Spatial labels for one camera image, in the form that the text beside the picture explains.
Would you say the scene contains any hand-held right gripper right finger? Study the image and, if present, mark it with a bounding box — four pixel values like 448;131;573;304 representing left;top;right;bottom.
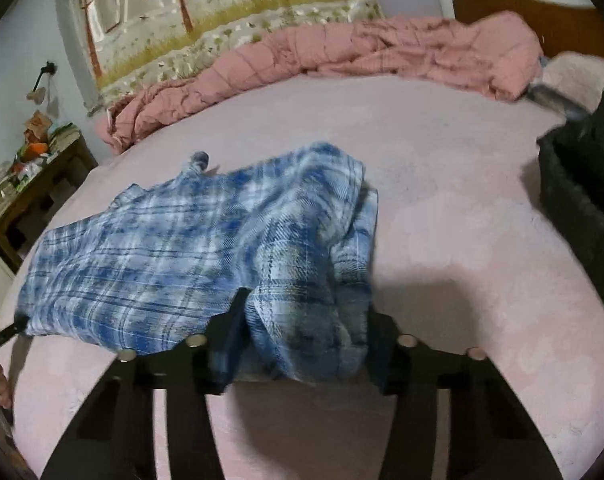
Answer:
366;310;564;480

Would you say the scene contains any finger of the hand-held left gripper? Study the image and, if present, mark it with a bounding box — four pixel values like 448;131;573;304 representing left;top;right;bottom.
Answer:
0;321;29;386

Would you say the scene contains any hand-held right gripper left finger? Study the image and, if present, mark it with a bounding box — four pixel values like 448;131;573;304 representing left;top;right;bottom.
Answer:
41;287;251;480

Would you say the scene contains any blue plaid shirt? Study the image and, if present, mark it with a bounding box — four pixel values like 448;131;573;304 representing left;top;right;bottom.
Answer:
17;141;380;386

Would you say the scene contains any person's left hand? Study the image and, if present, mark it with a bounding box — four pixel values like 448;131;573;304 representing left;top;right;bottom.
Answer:
0;365;14;409

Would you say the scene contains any wooden nightstand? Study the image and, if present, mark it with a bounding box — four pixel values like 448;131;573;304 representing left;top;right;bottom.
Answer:
0;130;99;273

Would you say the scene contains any bed with pink sheet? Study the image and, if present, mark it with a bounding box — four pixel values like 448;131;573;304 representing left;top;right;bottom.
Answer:
0;72;604;480

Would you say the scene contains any clutter pile with orange item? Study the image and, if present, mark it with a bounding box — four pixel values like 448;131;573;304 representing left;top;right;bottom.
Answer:
0;110;78;211

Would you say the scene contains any dark cloth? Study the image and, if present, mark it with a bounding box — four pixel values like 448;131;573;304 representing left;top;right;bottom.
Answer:
537;65;604;301

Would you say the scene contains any pink plaid blanket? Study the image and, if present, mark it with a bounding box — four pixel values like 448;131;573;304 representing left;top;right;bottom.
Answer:
94;10;545;156

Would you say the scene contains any tree print satin pillow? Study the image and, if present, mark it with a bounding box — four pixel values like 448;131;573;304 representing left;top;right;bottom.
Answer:
72;0;388;111

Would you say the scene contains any light pink fluffy cloth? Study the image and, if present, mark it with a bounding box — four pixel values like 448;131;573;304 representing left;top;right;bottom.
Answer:
524;52;604;116

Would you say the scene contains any white and brown headboard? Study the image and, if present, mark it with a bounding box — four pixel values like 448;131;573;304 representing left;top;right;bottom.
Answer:
437;0;604;61

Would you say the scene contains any black wall lamp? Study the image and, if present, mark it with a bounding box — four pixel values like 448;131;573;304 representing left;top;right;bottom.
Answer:
26;61;58;103

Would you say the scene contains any grey strap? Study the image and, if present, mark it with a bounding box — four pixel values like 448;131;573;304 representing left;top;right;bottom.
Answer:
527;82;583;121

